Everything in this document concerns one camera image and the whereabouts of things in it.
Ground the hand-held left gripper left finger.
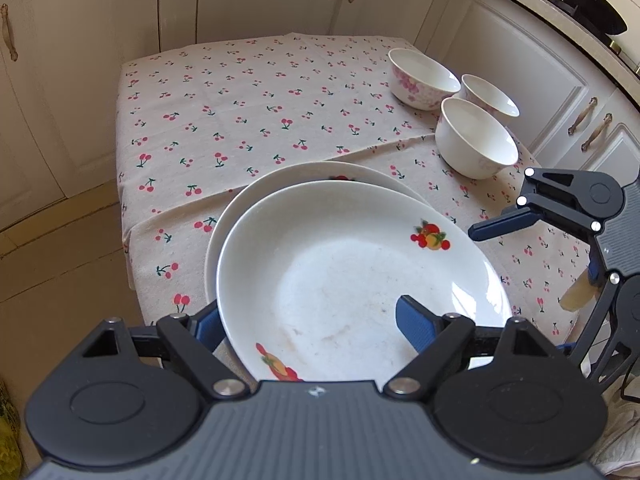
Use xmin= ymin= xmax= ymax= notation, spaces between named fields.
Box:
xmin=75 ymin=301 xmax=250 ymax=402

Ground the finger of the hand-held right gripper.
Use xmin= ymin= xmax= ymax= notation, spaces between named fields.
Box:
xmin=561 ymin=270 xmax=640 ymax=393
xmin=467 ymin=166 xmax=627 ymax=243

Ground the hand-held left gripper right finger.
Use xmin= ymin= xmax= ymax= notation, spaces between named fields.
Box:
xmin=384 ymin=296 xmax=557 ymax=398

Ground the white pale floral bowl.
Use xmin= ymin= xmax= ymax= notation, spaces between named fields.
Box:
xmin=435 ymin=97 xmax=519 ymax=180

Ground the oval deep white plate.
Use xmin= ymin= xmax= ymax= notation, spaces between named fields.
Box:
xmin=216 ymin=180 xmax=513 ymax=383

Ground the white pink floral bowl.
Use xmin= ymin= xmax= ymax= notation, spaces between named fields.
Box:
xmin=459 ymin=74 xmax=521 ymax=119
xmin=389 ymin=48 xmax=462 ymax=112

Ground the large white fruit print plate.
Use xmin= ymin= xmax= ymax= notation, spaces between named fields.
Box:
xmin=204 ymin=161 xmax=432 ymax=311

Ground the person's white clothing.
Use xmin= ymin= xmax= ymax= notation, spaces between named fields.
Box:
xmin=592 ymin=380 xmax=640 ymax=478

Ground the green printed bag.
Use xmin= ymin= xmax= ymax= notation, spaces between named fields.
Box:
xmin=0 ymin=380 xmax=23 ymax=480

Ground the cherry print tablecloth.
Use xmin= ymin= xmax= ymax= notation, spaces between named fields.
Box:
xmin=116 ymin=34 xmax=598 ymax=376

